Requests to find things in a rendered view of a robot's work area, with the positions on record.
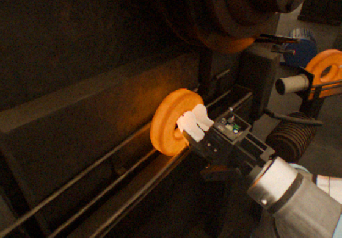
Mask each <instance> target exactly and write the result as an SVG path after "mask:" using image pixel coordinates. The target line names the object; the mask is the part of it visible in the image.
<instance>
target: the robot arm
mask: <svg viewBox="0 0 342 238"><path fill-rule="evenodd" d="M233 116H234V117H236V118H237V119H238V120H240V121H241V122H243V123H244V125H243V127H242V128H241V127H240V126H238V125H237V124H235V123H233V121H234V120H233ZM177 125H178V127H179V129H180V131H181V133H182V136H183V137H184V139H185V141H186V143H187V145H188V146H189V148H190V149H191V150H192V151H193V152H194V153H196V154H198V155H199V156H200V157H201V158H202V159H203V160H204V159H206V160H207V161H209V162H208V163H207V164H206V165H205V166H204V169H203V170H202V171H201V172H200V174H201V175H202V176H203V178H204V180H205V181H226V180H234V179H244V177H245V176H246V175H247V177H246V179H245V180H244V181H243V182H242V183H243V184H245V185H246V186H247V187H248V186H250V187H249V189H248V191H247V194H248V195H250V196H251V197H252V198H253V199H254V200H255V201H257V202H258V203H259V204H260V205H262V207H263V211H262V215H261V220H260V224H259V226H258V227H257V228H255V229H254V230H253V231H252V233H251V235H250V238H342V178H336V177H329V176H321V175H315V174H310V173H309V171H308V170H307V169H306V168H305V167H301V166H300V165H296V164H288V163H286V162H285V161H284V160H283V159H281V158H280V157H278V156H276V157H275V158H274V159H273V160H271V159H272V158H271V156H272V155H273V154H274V153H275V151H274V150H273V149H272V148H270V147H269V146H267V145H266V144H265V143H264V142H263V141H262V140H260V139H259V138H257V137H255V136H254V135H253V134H251V133H250V132H249V129H250V128H251V127H252V126H251V125H249V124H248V123H247V122H245V121H244V120H243V119H241V118H240V117H238V116H237V115H236V114H234V113H233V112H232V111H231V110H230V111H229V113H228V115H227V116H226V118H222V119H221V120H219V121H216V122H215V123H214V122H213V121H211V120H210V119H209V118H208V117H207V115H206V108H205V106H204V105H202V104H198V105H197V106H196V107H195V108H194V109H193V110H192V111H187V112H185V113H184V114H182V116H181V117H180V118H179V119H178V121H177ZM203 138H204V140H202V139H203Z"/></svg>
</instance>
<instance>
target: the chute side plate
mask: <svg viewBox="0 0 342 238"><path fill-rule="evenodd" d="M252 100H253V96H251V97H250V98H248V100H247V101H245V102H244V103H242V104H241V105H240V106H239V107H238V108H237V109H235V110H234V111H233V113H234V114H236V115H237V116H238V117H240V118H241V119H242V118H243V117H245V116H246V115H247V114H248V117H249V112H250V108H251V105H252ZM248 117H247V120H248ZM233 120H234V121H233V123H235V124H238V122H239V121H240V120H238V119H237V118H236V117H234V116H233ZM205 160H206V159H204V160H203V159H202V158H201V157H200V156H199V155H198V154H196V153H194V152H193V151H192V150H189V152H187V153H186V154H185V155H184V156H183V157H182V158H181V159H180V160H179V161H178V162H177V163H176V164H175V165H174V166H173V167H172V168H170V169H169V170H168V171H167V172H166V173H165V174H164V175H163V176H162V177H161V179H160V180H159V181H156V182H155V183H154V184H153V185H152V186H151V188H150V189H148V190H147V192H146V193H145V194H144V195H142V196H141V197H140V198H139V199H138V200H137V201H136V202H135V203H134V204H133V205H132V206H131V207H130V208H129V209H128V210H126V211H125V212H124V213H123V214H122V215H121V216H120V217H119V218H118V219H117V220H116V221H115V222H114V223H113V224H112V225H111V226H110V227H108V229H107V230H105V232H103V233H102V235H100V237H99V238H132V236H133V235H135V233H136V232H137V231H138V230H139V229H140V228H141V227H142V226H143V225H144V224H146V222H147V220H148V219H149V218H150V217H151V216H152V215H153V214H154V213H155V212H156V211H157V210H158V209H159V208H160V207H161V206H162V205H163V204H164V203H165V202H166V201H167V200H168V199H169V198H170V197H171V195H173V194H174V193H175V191H176V190H177V189H178V188H179V187H180V186H181V185H182V184H183V182H185V181H186V180H187V179H188V178H189V177H190V175H191V174H193V172H195V170H196V169H197V168H198V167H199V166H201V164H202V163H204V161H205Z"/></svg>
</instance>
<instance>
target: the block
mask: <svg viewBox="0 0 342 238"><path fill-rule="evenodd" d="M280 57H281V53H276V52H271V50H270V49H265V48H262V47H259V46H253V47H251V48H249V49H248V50H246V51H245V52H244V53H243V57H242V64H241V69H240V74H239V80H238V85H241V86H243V87H246V88H249V89H251V90H253V100H252V105H251V108H250V112H249V117H248V118H249V119H251V120H253V121H258V120H259V119H260V118H261V117H262V116H263V115H264V112H263V109H264V107H267V105H268V102H269V98H270V95H271V92H272V88H273V85H274V81H275V77H276V74H277V70H278V64H279V61H280Z"/></svg>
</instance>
